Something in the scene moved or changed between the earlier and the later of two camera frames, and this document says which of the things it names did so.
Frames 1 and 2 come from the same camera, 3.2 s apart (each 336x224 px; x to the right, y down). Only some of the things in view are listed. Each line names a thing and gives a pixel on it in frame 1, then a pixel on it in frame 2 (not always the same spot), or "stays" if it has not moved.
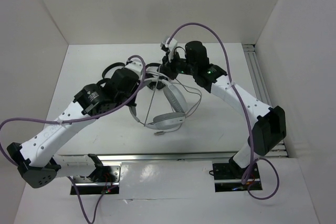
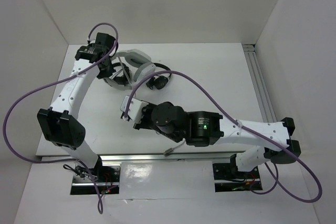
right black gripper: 168,67 -> 141,124
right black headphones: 155,80 stays
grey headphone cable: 166,132 -> 166,152
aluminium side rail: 261,91 stays
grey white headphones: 169,120 -> 137,57
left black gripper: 136,85 -> 109,72
